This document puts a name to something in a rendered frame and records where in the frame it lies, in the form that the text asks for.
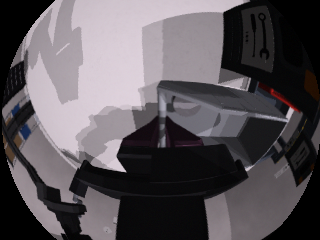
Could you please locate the red open bin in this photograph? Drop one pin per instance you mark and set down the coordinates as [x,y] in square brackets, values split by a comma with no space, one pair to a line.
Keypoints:
[270,90]

